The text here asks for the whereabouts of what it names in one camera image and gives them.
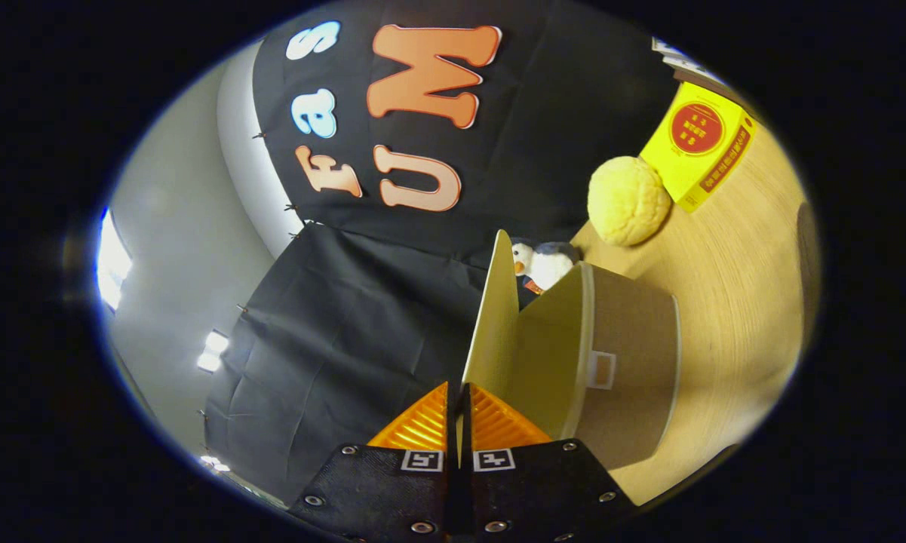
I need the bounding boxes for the yellow bun-shaped plush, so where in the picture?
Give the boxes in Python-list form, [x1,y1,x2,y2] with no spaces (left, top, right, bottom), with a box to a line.
[587,155,674,248]

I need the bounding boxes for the brown cover book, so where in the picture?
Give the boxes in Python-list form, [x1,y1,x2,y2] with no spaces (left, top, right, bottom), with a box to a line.
[671,57,734,93]

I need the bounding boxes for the brown and cream storage box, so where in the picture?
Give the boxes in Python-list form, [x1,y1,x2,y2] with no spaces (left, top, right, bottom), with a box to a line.
[460,230,681,472]

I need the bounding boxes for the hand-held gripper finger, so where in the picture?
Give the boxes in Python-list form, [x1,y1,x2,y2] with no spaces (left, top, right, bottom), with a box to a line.
[460,382,638,543]
[287,381,465,543]

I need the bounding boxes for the penguin plush toy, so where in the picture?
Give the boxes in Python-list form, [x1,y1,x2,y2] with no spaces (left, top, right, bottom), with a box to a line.
[509,238,582,295]

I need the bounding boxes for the yellow book with red circle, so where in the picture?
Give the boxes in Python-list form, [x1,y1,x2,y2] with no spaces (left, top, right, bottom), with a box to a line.
[640,81,757,213]

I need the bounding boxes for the white book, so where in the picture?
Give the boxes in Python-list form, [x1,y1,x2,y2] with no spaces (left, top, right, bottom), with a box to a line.
[653,36,695,65]

